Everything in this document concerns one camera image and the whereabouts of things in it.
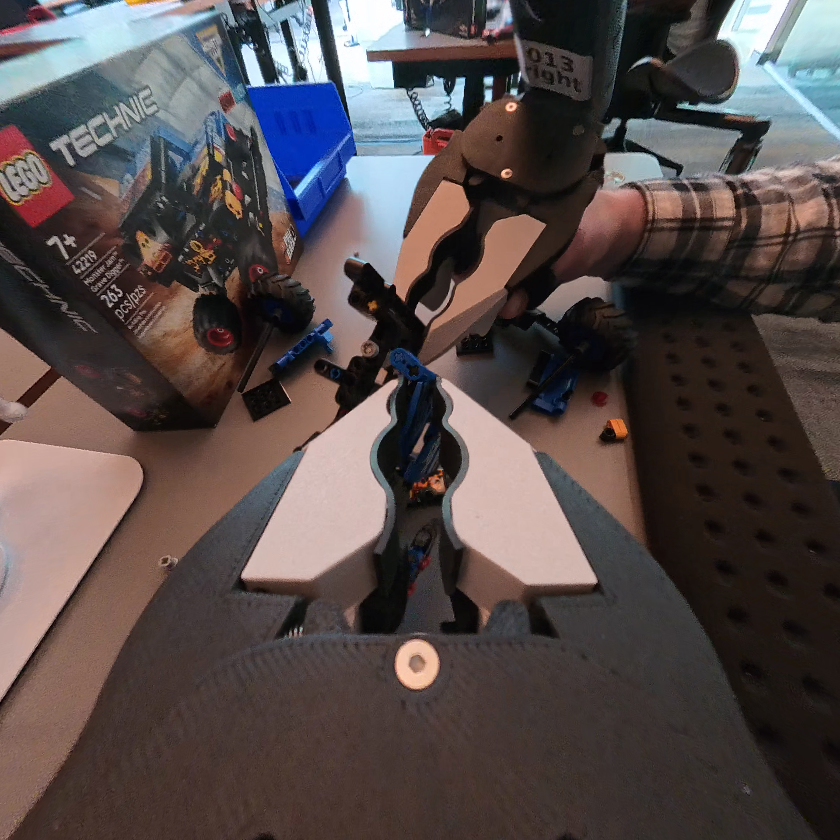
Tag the dark toy set box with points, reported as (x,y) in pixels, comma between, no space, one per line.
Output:
(446,16)

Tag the wooden table black legs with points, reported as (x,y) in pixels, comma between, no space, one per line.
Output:
(446,52)

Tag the yellow brick with grey pin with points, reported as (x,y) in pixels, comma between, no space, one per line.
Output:
(615,430)

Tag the person's right forearm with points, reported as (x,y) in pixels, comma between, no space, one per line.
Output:
(735,229)

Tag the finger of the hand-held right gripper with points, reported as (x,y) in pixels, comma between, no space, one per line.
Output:
(426,229)
(505,256)

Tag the black square panel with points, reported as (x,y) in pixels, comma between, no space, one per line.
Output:
(266,398)

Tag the black metal post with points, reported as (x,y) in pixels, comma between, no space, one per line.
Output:
(328,46)

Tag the blue plastic bin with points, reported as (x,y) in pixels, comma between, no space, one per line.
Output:
(302,144)

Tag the black office chair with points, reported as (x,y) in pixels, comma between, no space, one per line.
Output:
(689,85)

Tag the black tyre blue hub wheel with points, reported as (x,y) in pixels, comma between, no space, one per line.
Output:
(285,298)
(597,331)

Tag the red container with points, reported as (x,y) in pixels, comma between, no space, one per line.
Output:
(438,141)

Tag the black perforated seat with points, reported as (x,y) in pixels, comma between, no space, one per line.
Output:
(735,525)

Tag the small black brick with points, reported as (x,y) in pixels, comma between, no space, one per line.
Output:
(474,344)

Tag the blue angled liftarm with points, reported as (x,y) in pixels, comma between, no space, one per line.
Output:
(417,394)

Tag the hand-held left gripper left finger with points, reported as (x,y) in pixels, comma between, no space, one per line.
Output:
(315,525)

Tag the toy set cardboard box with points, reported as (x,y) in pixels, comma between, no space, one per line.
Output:
(131,197)

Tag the person's right hand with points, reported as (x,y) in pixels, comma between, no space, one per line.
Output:
(604,229)

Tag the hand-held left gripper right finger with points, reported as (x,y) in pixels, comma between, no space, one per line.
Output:
(525,525)

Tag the blue panel piece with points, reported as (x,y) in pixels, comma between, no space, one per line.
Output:
(554,387)

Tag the blue beam piece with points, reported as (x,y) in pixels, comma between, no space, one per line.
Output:
(302,348)

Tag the white tilted board stand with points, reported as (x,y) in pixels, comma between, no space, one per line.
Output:
(59,525)

